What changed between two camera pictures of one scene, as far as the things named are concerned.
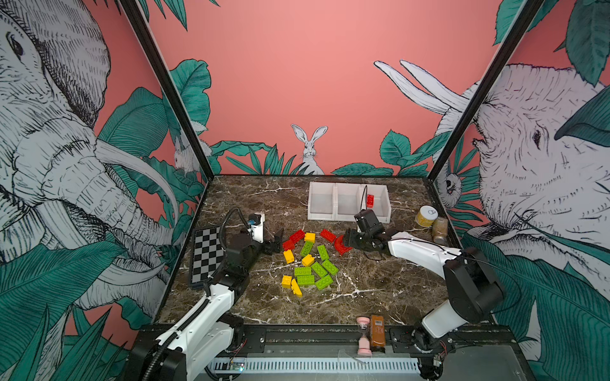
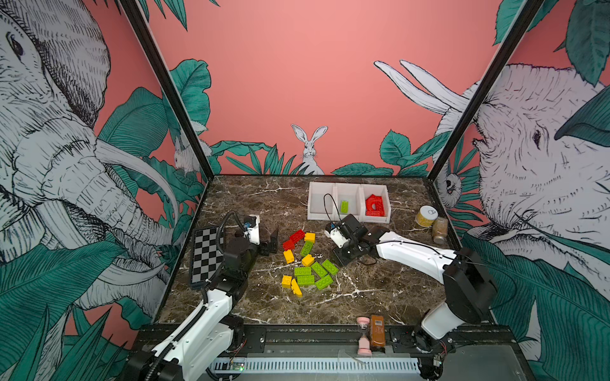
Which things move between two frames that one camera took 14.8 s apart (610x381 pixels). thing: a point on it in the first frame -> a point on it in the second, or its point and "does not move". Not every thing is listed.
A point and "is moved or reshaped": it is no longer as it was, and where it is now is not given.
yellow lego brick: [286, 281] does not move
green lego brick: [330, 267] does not move
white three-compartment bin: [339, 202] does not move
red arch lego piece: [340, 246] is moved or reshaped
